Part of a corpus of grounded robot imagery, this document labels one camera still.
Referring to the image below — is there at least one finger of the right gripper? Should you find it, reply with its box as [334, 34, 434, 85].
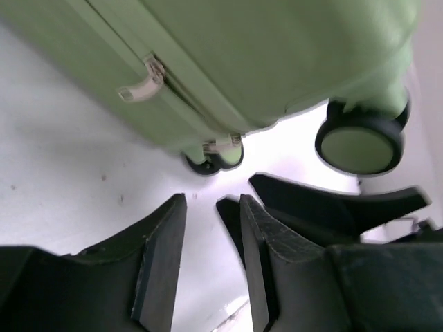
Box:
[215, 197, 246, 268]

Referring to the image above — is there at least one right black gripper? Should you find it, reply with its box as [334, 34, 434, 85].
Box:
[249, 174, 442, 245]

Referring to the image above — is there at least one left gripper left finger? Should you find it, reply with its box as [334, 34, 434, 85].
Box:
[1, 194, 187, 331]

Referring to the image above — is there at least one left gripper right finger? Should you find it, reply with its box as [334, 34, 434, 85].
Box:
[239, 195, 442, 331]

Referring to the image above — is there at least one green suitcase blue lining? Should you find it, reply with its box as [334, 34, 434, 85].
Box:
[1, 1, 421, 176]

